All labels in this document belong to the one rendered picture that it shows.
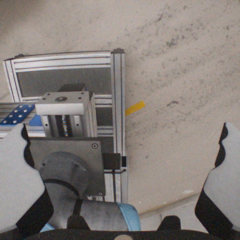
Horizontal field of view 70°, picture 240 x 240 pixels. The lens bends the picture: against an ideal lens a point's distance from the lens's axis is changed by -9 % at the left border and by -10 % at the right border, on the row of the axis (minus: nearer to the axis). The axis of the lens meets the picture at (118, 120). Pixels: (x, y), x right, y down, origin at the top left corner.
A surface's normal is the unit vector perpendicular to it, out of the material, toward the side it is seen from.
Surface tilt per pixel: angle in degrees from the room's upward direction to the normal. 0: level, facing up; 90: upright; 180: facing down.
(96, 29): 0
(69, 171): 73
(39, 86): 0
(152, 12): 0
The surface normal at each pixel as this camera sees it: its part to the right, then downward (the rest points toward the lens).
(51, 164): -0.21, -0.67
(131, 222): 0.14, -0.73
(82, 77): -0.03, 0.49
